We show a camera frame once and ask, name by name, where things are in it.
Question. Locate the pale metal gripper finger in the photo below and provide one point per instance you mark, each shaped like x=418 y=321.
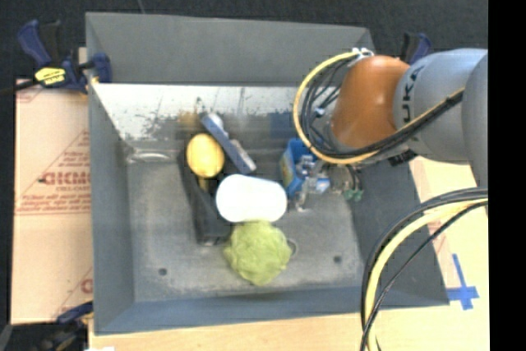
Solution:
x=306 y=165
x=304 y=195

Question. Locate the blue box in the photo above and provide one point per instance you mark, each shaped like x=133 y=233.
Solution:
x=291 y=166

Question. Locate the white cup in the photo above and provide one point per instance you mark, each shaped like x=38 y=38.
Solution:
x=250 y=198

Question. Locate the light green cloth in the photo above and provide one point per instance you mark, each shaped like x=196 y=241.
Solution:
x=258 y=252

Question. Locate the blue and grey flat tool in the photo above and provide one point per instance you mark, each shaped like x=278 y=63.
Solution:
x=232 y=146

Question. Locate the dark green flat block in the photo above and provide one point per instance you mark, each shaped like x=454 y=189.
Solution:
x=205 y=213

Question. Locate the yellow lemon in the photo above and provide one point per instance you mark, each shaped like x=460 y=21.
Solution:
x=204 y=155

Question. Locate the grey metal bin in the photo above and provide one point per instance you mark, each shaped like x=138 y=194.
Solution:
x=164 y=218

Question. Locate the brown cardboard board, red print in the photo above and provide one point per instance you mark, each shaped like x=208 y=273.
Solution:
x=49 y=218

